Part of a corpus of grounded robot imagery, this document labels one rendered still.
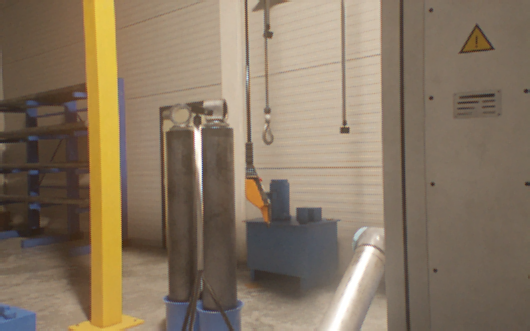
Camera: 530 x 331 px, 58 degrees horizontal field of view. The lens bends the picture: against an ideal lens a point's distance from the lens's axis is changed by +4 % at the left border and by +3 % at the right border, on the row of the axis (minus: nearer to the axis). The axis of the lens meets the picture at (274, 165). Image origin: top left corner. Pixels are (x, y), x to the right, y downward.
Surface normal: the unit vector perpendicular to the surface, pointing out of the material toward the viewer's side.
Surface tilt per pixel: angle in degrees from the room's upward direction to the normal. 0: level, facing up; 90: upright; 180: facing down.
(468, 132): 90
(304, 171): 90
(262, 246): 90
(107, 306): 90
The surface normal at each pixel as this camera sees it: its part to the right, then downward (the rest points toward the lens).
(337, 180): -0.63, 0.02
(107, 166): 0.78, -0.01
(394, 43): -0.32, 0.01
